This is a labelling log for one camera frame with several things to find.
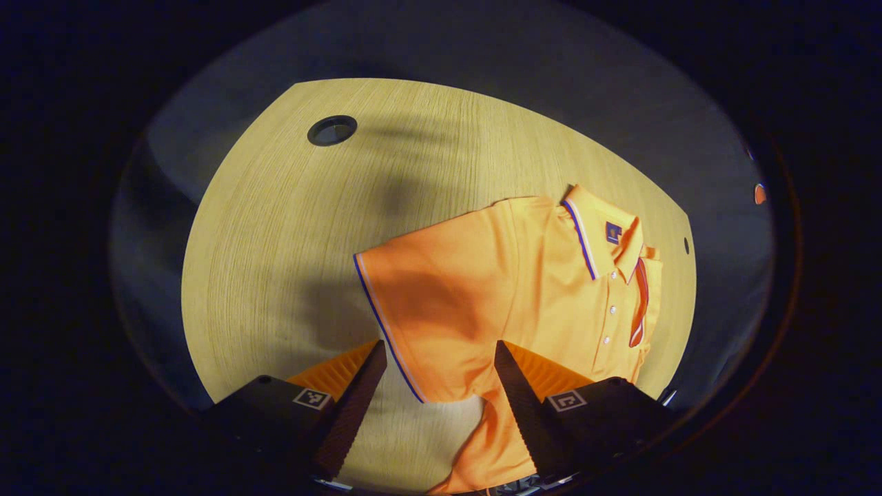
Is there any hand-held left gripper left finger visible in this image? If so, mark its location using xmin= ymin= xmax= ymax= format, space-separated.
xmin=200 ymin=340 xmax=388 ymax=483

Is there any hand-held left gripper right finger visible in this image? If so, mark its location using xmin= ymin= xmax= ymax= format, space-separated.
xmin=493 ymin=340 xmax=679 ymax=483

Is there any orange T-shirt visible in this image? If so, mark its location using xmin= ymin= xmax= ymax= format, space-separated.
xmin=353 ymin=183 xmax=664 ymax=495

